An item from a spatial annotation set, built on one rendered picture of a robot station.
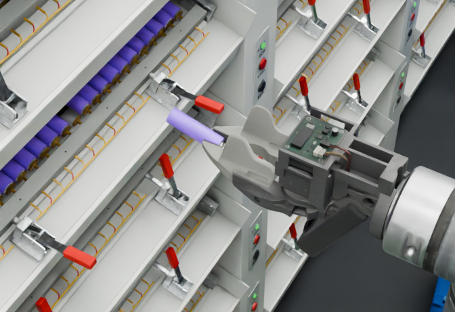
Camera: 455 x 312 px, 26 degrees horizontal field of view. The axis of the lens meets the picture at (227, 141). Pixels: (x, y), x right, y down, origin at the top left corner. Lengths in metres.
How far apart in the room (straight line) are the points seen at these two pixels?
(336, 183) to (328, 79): 0.90
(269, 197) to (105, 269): 0.38
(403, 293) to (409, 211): 1.33
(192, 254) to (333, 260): 0.76
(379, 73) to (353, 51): 0.27
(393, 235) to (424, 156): 1.60
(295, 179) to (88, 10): 0.28
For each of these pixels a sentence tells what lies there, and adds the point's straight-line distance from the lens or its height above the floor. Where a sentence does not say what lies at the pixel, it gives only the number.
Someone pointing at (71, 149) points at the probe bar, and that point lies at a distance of 1.12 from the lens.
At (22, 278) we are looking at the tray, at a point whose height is 0.95.
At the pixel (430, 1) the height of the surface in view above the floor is 0.36.
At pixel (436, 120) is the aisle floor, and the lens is 2.62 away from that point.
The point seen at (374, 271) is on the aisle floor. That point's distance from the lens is 2.27.
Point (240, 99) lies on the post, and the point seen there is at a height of 0.83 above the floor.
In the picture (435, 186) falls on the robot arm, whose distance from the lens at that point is 0.93.
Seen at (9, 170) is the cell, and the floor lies 1.00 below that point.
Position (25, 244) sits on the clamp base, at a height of 0.97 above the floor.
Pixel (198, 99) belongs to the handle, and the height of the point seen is 0.98.
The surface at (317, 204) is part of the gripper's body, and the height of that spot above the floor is 1.07.
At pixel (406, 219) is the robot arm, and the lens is 0.92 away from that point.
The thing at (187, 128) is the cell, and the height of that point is 1.07.
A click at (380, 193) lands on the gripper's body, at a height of 1.10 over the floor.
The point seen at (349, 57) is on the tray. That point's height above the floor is 0.56.
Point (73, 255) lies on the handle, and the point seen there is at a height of 0.98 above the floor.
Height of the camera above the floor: 1.80
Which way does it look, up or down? 46 degrees down
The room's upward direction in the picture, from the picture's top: straight up
